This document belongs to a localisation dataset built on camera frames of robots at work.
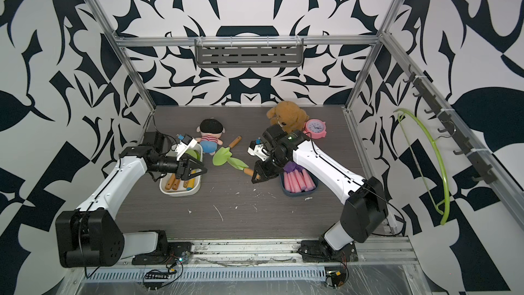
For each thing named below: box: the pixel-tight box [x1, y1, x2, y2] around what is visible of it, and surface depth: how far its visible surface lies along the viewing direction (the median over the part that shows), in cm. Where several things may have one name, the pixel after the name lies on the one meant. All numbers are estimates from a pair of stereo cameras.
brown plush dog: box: [266, 100, 310, 134], surface depth 97 cm
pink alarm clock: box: [302, 118, 327, 140], surface depth 111 cm
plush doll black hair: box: [195, 118, 226, 156], surface depth 103 cm
